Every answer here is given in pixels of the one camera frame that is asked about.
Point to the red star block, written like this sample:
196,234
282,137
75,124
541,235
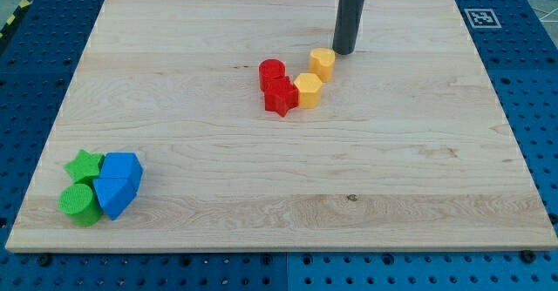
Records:
280,96

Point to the yellow hexagon block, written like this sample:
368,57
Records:
309,87

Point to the red cylinder block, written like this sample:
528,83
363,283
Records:
269,70

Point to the yellow heart block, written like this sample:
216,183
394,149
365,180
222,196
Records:
322,63

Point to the light wooden board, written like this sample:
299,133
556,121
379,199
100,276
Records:
409,149

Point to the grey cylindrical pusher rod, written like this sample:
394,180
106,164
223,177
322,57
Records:
347,25

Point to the blue hexagon block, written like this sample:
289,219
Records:
122,165

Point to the blue heart block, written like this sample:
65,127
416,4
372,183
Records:
114,195

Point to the green star block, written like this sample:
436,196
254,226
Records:
85,167

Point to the green cylinder block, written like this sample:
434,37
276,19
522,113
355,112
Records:
79,203

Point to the white fiducial marker tag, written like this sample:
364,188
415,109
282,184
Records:
481,18

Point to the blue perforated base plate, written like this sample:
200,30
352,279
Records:
36,70

